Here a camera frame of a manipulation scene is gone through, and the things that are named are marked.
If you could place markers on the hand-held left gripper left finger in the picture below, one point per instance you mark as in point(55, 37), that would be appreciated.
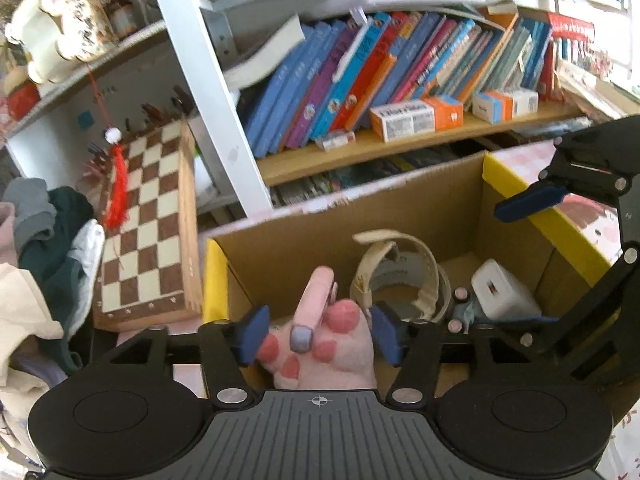
point(252, 334)

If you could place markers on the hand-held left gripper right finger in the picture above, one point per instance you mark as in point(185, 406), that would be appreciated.
point(387, 331)

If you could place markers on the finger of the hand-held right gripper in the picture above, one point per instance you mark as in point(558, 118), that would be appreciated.
point(550, 332)
point(530, 201)

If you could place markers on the pink plush paw toy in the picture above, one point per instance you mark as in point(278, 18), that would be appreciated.
point(345, 360)

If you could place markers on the white charger adapter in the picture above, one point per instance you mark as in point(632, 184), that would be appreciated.
point(505, 290)

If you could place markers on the clear tape roll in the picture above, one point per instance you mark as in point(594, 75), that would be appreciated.
point(445, 290)

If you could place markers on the brown cardboard box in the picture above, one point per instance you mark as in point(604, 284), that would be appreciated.
point(300, 245)

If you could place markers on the blue orange white carton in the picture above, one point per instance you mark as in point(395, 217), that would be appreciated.
point(500, 105)

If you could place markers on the stack of patterned papers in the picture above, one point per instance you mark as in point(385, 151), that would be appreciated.
point(600, 92)

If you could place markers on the brown white chessboard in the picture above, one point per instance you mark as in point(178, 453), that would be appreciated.
point(145, 220)

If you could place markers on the red bordered booklet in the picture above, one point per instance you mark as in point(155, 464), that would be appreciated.
point(570, 25)

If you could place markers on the white garment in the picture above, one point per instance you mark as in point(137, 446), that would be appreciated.
point(90, 255)

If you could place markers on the small red white carton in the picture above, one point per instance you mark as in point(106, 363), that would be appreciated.
point(336, 140)

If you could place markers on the row of colourful books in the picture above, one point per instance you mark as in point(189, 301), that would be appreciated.
point(380, 70)

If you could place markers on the red tassel ornament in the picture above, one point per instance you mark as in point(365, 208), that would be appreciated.
point(117, 185)

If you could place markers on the dark green garment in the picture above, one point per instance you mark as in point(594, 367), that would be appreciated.
point(50, 260)

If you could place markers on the cream garment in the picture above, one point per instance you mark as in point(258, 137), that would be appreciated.
point(25, 305)

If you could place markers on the row of dark chess pieces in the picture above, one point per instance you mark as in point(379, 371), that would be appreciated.
point(150, 110)

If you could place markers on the white wooden bookshelf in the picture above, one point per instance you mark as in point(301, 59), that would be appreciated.
point(200, 85)

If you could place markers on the grey garment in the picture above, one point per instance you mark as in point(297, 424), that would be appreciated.
point(30, 205)

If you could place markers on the pink garment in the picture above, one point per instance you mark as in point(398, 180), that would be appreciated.
point(6, 230)

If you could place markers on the thick open white book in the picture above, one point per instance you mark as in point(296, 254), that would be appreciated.
point(260, 60)

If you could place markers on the dark glass jar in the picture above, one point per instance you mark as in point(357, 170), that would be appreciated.
point(127, 15)

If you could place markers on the floral ceramic teapot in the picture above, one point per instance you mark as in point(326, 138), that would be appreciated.
point(75, 20)

